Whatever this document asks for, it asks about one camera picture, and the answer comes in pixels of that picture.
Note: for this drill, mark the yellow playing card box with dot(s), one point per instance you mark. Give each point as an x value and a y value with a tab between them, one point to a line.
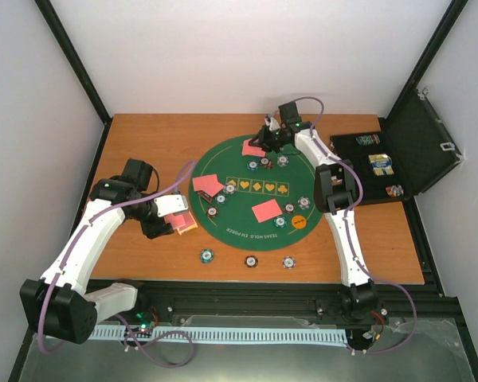
186	228

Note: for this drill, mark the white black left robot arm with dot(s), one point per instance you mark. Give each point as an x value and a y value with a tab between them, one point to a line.
58	305

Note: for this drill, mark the blue gold card deck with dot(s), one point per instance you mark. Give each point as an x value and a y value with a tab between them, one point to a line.
381	164

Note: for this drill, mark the red white chips in case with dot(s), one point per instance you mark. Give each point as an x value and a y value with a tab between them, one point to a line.
395	191

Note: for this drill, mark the black poker case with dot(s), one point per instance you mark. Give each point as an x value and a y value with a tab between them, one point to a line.
420	146

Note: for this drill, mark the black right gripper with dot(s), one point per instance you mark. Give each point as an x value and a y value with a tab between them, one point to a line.
263	139

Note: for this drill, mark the green blue 50 chip stack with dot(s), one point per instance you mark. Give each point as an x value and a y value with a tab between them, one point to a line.
206	256

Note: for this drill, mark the light blue cable duct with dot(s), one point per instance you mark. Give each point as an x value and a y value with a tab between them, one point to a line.
246	336

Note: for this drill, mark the brown 100 chip stack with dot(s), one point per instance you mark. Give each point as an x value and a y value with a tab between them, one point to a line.
251	261

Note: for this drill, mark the orange big blind button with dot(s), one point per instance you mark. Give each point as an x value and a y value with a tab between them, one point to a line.
299	222

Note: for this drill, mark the triangular all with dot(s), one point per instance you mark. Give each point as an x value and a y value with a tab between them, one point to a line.
205	196

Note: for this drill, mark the blue white chip stack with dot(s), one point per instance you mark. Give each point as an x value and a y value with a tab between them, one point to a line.
289	262

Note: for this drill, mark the red backed card deck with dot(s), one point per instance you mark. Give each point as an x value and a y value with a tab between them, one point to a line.
177	221

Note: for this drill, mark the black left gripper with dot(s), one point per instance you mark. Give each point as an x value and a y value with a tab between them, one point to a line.
157	229

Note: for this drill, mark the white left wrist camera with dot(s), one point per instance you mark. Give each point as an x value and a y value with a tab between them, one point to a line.
173	204

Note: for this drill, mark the round green poker mat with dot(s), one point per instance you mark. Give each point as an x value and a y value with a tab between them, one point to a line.
235	224

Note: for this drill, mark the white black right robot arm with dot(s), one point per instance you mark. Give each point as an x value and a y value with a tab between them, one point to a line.
337	191

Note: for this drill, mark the green 50 chip top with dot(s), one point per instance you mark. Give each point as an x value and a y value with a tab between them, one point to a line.
252	165

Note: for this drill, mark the black aluminium frame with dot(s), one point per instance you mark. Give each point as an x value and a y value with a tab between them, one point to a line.
283	299

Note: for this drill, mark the chips row in case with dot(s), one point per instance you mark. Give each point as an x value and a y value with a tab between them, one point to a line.
368	139

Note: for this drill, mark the brown 100 chip top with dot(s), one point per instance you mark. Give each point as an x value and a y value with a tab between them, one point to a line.
266	163

